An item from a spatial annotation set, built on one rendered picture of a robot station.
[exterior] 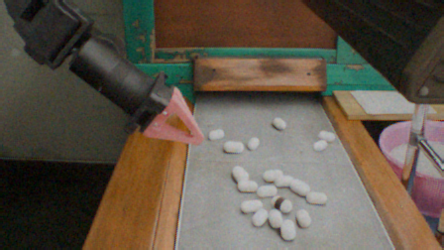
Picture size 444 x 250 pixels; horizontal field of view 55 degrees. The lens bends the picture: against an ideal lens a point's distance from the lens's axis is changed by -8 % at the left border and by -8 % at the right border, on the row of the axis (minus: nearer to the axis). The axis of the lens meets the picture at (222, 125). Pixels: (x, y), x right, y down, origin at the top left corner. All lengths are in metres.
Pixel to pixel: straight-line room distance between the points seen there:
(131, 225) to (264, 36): 0.59
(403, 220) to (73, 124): 1.74
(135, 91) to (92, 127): 1.56
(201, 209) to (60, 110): 1.54
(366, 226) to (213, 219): 0.22
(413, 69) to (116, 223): 0.47
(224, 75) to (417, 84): 0.77
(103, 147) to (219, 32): 1.24
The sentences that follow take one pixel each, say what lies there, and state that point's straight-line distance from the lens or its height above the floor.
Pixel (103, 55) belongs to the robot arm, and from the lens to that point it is 0.59.
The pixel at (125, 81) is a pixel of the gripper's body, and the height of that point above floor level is 0.95.
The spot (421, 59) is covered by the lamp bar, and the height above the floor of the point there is 1.07.
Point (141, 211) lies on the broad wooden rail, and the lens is 0.66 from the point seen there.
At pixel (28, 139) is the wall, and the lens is 2.30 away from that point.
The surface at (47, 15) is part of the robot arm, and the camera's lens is 0.60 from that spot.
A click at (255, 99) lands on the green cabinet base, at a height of 0.74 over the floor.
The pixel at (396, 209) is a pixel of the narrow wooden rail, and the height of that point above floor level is 0.76.
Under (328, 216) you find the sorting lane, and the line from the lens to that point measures 0.70.
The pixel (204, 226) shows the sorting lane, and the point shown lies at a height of 0.74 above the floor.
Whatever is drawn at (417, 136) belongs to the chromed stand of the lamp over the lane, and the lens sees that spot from 0.73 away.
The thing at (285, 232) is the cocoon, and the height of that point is 0.76.
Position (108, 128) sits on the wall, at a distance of 2.13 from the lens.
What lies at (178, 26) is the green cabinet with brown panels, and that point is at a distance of 1.06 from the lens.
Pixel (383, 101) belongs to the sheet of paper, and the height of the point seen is 0.78.
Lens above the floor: 1.13
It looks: 24 degrees down
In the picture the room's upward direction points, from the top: straight up
